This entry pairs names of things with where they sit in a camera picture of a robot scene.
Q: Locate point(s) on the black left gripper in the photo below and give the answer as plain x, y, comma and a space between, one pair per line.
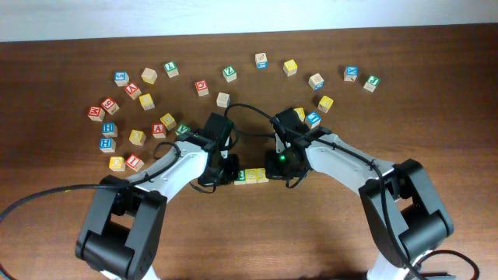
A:
232, 175

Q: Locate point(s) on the blue h block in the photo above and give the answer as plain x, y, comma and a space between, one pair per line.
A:
107, 145
109, 130

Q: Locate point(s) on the red 9 block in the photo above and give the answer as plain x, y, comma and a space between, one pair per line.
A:
110, 106

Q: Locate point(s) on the green Z block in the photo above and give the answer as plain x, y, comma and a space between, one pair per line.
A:
229, 73

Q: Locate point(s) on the red A block lower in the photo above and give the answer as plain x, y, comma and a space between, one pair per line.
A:
159, 130

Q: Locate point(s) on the green R block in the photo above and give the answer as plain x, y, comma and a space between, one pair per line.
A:
241, 178

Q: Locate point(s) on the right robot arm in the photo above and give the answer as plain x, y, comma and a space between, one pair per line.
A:
406, 216

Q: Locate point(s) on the blue S block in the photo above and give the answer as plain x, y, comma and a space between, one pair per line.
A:
121, 78

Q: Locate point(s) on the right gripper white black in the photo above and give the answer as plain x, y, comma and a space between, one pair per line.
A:
273, 170

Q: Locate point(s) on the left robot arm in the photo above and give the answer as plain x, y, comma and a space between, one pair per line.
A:
122, 230

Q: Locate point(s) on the blue P side block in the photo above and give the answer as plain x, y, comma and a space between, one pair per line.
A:
223, 100

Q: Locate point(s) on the blue X block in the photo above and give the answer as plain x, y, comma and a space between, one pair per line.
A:
351, 73

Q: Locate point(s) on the blue D block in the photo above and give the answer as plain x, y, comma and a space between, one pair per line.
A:
316, 81

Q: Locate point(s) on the red M block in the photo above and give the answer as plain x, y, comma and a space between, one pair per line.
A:
96, 113

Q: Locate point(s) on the blue H block upper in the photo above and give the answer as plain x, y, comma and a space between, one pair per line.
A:
109, 130

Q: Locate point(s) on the plain wooden yellow block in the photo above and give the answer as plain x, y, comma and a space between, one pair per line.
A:
149, 75

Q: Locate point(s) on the red Q block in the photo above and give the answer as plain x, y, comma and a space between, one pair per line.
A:
202, 88

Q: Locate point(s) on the blue I leaf block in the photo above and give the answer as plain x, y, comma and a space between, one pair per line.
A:
312, 120

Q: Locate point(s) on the blue H block lower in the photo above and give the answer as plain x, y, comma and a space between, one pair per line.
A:
107, 145

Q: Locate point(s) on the yellow block camera picture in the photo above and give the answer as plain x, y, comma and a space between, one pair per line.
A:
251, 176

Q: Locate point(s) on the green J block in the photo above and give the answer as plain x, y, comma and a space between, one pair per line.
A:
371, 83

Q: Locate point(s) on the green V block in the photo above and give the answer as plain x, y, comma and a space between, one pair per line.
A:
182, 128

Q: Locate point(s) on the red a block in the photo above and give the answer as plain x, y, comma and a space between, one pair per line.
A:
133, 90
159, 130

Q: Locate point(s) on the yellow block tilted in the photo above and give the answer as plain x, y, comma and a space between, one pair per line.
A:
325, 104

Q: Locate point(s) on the yellow block by gripper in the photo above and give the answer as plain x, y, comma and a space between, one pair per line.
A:
168, 121

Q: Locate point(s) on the yellow block under arm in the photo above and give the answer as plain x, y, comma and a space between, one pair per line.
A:
137, 137

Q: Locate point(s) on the red I block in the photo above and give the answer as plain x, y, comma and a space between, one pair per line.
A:
134, 162

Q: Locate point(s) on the blue block far centre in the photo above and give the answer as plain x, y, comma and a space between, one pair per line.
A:
261, 60

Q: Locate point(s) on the green L block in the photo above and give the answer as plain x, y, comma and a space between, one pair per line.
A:
171, 69

